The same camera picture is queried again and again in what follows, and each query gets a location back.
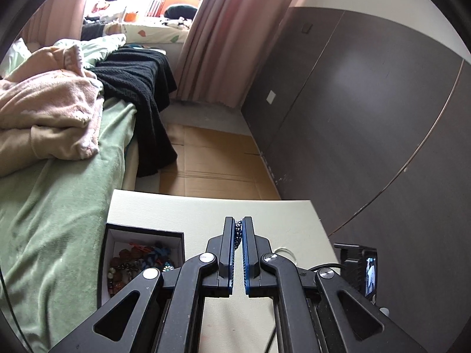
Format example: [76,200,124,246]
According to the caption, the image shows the green and black bead bracelet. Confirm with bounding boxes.
[233,219,244,250]

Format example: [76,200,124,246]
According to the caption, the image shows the blue braided cord bracelet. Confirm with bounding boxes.
[141,241,178,273]

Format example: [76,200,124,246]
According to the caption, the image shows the brown rudraksha bead bracelet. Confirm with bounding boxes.
[107,251,149,297]

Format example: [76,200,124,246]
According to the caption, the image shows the black jewelry box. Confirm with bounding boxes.
[97,223,185,307]

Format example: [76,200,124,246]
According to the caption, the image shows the large silver hoop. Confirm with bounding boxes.
[274,247,297,264]

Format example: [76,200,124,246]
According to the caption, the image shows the cardboard floor sheets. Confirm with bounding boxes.
[159,124,280,201]

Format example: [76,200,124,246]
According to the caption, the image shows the green bed sheet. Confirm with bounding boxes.
[1,34,136,352]

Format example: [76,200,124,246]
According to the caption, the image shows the black knitted blanket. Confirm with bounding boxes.
[90,45,177,177]

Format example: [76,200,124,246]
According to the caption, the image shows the pink fleece blanket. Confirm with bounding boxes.
[1,45,104,176]

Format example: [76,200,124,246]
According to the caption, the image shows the patterned windowsill cloth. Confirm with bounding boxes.
[103,22,190,45]

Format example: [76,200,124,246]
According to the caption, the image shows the right pink curtain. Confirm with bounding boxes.
[176,0,292,108]

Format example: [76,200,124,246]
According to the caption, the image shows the pink curtain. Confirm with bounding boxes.
[19,0,86,47]
[176,0,292,108]

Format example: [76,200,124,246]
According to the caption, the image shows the black round cushion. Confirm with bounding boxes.
[164,4,198,20]

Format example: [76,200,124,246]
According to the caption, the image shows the orange box on windowsill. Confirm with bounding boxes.
[163,0,204,11]

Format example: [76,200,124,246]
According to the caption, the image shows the left pink curtain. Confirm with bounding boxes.
[19,0,86,47]

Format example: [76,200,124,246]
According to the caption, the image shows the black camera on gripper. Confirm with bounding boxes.
[363,249,378,304]

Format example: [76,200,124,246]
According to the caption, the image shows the white wall socket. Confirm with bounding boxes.
[266,91,276,104]

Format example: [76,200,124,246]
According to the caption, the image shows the black cable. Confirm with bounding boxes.
[0,264,34,353]

